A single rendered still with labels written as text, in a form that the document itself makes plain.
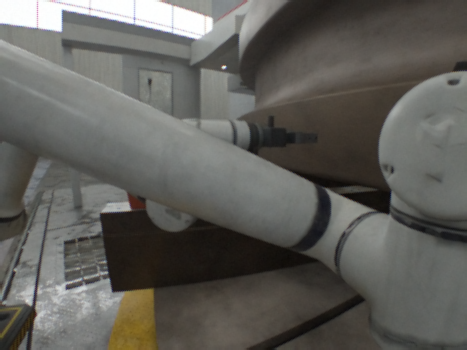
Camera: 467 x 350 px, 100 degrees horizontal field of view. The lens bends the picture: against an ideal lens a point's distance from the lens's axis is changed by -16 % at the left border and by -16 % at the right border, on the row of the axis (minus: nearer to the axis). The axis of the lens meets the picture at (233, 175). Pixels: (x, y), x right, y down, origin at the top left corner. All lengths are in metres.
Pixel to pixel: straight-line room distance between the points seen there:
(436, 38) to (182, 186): 0.76
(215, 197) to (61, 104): 0.15
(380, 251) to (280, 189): 0.10
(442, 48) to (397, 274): 0.68
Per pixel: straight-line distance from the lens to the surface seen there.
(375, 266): 0.23
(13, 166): 0.95
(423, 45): 0.83
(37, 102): 0.23
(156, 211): 0.40
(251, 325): 0.96
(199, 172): 0.20
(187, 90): 4.30
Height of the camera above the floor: 0.98
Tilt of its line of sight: 9 degrees down
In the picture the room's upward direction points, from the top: straight up
